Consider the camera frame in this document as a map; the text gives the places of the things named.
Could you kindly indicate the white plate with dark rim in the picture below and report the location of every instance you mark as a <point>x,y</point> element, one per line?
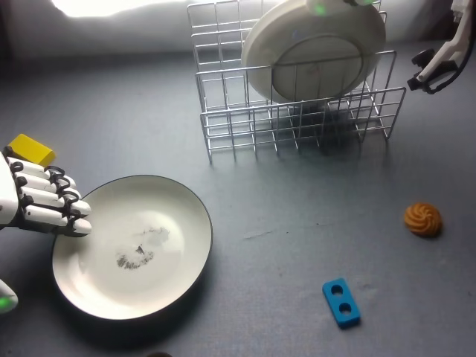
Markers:
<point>111,267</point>

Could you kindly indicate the blue block with two holes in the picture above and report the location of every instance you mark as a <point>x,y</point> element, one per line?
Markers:
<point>342,298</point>

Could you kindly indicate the orange swirl cookie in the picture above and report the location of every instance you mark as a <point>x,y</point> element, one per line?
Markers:
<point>423,219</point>

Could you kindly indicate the white ceramic plate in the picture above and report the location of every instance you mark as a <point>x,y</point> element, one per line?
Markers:
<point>316,56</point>

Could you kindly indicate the yellow rectangular block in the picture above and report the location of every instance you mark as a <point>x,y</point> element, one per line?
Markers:
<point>29,148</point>

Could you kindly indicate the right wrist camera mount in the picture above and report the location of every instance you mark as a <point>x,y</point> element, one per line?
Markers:
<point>442,59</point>

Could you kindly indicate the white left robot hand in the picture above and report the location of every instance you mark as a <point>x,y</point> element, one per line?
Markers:
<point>33,197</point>

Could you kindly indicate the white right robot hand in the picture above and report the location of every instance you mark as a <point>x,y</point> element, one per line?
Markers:
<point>316,7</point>

